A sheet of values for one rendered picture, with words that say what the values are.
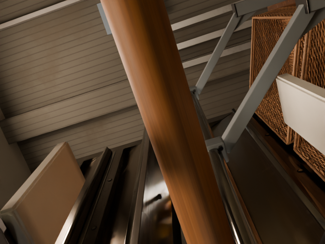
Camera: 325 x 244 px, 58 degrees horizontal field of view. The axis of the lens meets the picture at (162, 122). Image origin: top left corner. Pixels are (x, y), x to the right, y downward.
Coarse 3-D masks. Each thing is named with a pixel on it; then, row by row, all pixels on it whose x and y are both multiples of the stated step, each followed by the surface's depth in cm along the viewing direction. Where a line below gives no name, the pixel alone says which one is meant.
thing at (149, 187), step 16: (144, 160) 116; (144, 176) 104; (160, 176) 121; (144, 192) 94; (160, 192) 110; (144, 208) 87; (160, 208) 101; (144, 224) 81; (160, 224) 93; (144, 240) 76; (160, 240) 87
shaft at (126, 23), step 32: (128, 0) 13; (160, 0) 14; (128, 32) 14; (160, 32) 14; (128, 64) 15; (160, 64) 14; (160, 96) 15; (160, 128) 15; (192, 128) 16; (160, 160) 17; (192, 160) 16; (192, 192) 16; (192, 224) 17; (224, 224) 18
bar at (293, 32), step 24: (264, 0) 91; (312, 0) 47; (240, 24) 95; (288, 24) 50; (312, 24) 49; (216, 48) 97; (288, 48) 50; (264, 72) 51; (192, 96) 94; (240, 120) 54; (216, 144) 55; (216, 168) 48; (240, 216) 36; (240, 240) 33
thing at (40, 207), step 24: (48, 168) 15; (72, 168) 17; (24, 192) 13; (48, 192) 14; (72, 192) 17; (0, 216) 12; (24, 216) 12; (48, 216) 14; (24, 240) 12; (48, 240) 13
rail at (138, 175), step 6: (144, 132) 149; (144, 138) 140; (144, 144) 133; (138, 162) 118; (138, 168) 112; (138, 174) 108; (138, 180) 103; (138, 186) 99; (132, 198) 94; (132, 204) 90; (132, 210) 87; (132, 216) 84; (132, 222) 82; (132, 228) 79; (126, 234) 78; (126, 240) 76
